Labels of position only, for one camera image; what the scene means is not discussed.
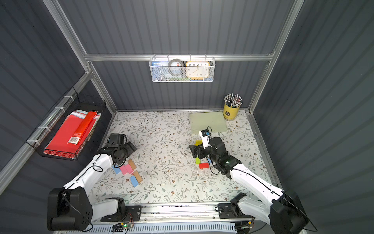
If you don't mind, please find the pale green workspace book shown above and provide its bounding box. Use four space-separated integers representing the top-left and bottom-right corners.
190 111 228 135

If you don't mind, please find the red block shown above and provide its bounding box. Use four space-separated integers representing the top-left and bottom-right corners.
199 162 210 169

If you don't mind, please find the blue block front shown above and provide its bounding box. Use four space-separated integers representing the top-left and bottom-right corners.
130 175 139 187

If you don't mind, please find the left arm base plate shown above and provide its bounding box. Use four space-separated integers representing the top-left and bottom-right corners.
100 205 142 222

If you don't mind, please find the pink block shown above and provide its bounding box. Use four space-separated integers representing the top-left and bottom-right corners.
125 164 134 174
120 166 128 175

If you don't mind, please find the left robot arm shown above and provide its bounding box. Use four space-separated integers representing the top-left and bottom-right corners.
47 133 136 232

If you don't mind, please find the tan block front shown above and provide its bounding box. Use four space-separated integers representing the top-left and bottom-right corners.
133 171 143 183

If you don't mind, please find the red long box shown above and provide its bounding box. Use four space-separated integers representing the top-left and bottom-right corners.
68 111 97 145

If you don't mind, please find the grey tape roll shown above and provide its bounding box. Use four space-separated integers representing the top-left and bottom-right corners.
168 58 184 77

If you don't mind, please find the yellow block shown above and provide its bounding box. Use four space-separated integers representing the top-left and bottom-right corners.
195 140 203 146

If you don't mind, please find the tan block middle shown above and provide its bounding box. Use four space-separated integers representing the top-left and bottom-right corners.
128 160 136 170

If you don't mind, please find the white remote control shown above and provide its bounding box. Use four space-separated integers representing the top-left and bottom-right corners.
112 123 124 134

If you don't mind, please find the black wire side basket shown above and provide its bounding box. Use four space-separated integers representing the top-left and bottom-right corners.
26 93 106 161

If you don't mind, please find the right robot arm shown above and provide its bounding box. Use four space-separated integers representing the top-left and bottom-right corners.
189 128 311 234

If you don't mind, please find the tan block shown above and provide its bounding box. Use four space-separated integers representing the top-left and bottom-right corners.
133 171 143 183
128 160 136 170

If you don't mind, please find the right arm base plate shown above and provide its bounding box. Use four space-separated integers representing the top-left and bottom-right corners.
215 203 253 219

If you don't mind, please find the yellow square clock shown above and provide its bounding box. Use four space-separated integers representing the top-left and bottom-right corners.
186 61 210 80

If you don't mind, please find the red folder stack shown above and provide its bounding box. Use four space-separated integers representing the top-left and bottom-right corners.
43 110 101 160

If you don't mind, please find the white wire wall basket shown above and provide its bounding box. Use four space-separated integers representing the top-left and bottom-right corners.
149 56 216 83

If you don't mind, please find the yellow pen cup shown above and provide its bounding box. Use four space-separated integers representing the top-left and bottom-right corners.
223 93 242 121

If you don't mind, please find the green circuit board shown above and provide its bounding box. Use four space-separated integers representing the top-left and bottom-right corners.
111 222 134 234

